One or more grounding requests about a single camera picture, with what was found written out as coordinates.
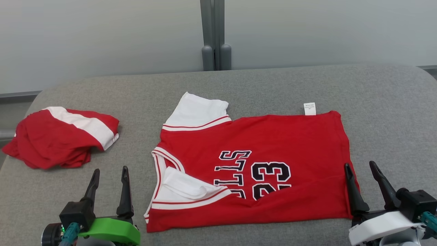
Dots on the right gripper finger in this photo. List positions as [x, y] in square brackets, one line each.
[388, 194]
[355, 198]

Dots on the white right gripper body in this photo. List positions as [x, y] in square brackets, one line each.
[379, 225]

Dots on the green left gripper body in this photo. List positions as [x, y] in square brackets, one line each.
[116, 230]

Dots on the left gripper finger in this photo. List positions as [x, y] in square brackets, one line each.
[125, 198]
[92, 189]

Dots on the red shorts with white stripe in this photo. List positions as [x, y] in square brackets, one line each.
[51, 143]

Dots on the red basketball jersey white sleeves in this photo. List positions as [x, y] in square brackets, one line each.
[290, 136]

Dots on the black cylindrical left gripper motor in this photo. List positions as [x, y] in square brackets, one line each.
[50, 236]

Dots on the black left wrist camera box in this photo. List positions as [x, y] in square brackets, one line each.
[76, 213]

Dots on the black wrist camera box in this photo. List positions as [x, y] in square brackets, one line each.
[76, 213]
[418, 203]

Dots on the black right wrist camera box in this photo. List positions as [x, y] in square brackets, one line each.
[418, 203]

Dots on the teal left camera connector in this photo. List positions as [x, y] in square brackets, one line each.
[70, 234]

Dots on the teal camera connector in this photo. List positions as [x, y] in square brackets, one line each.
[70, 234]
[429, 220]

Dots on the teal right camera connector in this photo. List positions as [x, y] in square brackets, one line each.
[429, 220]

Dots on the grey partition post with feet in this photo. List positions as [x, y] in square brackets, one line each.
[207, 58]

